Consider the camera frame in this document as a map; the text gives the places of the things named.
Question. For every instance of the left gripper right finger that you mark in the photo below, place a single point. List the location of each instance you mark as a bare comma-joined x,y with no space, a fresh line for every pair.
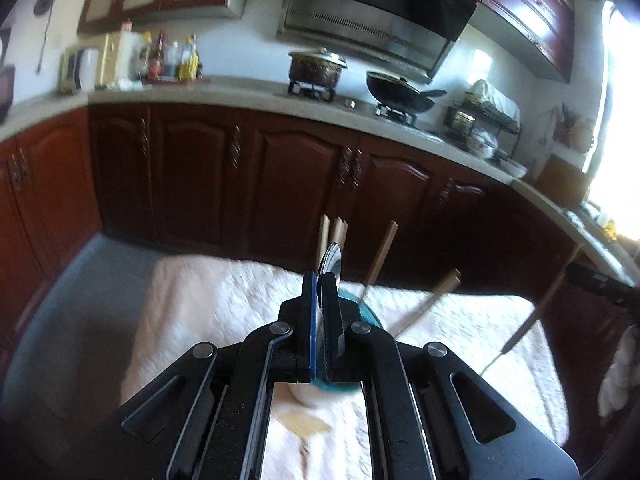
347,340

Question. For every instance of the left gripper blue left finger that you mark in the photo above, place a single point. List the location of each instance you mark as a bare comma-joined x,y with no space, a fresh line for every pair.
297,356

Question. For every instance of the black spoon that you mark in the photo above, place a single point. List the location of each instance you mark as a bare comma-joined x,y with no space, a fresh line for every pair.
331,262

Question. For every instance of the dark wooden chopstick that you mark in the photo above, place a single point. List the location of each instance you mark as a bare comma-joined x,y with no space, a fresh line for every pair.
538,311

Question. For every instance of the white floral cup teal inside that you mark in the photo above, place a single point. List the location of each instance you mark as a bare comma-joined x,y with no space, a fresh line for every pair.
360,309

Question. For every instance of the brown wooden chopstick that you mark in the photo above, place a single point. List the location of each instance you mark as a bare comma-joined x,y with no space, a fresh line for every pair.
379,259

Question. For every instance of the thin wooden chopstick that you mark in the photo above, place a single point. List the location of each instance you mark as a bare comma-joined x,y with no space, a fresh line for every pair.
448,284

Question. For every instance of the gloved right hand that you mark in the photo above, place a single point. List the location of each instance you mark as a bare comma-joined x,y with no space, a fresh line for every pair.
622,377

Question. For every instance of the wooden cutting board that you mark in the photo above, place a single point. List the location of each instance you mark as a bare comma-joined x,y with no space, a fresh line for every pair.
562,183

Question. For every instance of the white quilted tablecloth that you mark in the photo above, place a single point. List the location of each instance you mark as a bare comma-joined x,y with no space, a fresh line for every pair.
275,376

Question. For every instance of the dark wooden lower cabinets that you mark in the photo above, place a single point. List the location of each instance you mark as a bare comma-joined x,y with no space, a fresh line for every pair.
255,185

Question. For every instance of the dish drying rack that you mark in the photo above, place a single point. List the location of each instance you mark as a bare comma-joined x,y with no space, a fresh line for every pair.
485,107

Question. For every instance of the grey stone countertop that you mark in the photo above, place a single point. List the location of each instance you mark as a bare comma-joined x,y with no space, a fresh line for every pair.
266,97

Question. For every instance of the gas stove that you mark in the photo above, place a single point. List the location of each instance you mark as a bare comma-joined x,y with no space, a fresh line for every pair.
329,96

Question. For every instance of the black wok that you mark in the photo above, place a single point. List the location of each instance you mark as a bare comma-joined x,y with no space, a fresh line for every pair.
395,93

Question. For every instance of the speckled cooking pot with lid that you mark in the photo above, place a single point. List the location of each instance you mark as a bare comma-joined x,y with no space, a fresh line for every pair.
318,67

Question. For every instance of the yellow oil bottle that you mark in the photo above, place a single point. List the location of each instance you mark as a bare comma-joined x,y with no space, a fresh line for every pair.
190,60

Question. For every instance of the dark soy sauce bottle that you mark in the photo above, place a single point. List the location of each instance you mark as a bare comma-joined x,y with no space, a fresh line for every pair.
156,60

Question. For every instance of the range hood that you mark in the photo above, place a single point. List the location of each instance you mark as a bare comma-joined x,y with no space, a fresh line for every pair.
408,37

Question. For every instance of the cream microwave oven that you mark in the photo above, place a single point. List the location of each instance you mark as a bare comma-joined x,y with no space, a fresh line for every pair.
119,54

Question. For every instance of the white electric kettle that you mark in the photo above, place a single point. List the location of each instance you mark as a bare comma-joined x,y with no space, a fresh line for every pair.
86,68

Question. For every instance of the rice cooker open lid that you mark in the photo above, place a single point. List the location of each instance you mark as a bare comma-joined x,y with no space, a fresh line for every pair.
7,75

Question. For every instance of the wall chopstick holder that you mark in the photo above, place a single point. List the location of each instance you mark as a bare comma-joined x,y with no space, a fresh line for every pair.
572,130

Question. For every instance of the black wall plug with cable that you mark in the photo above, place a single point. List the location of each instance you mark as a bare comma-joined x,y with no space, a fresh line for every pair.
43,8

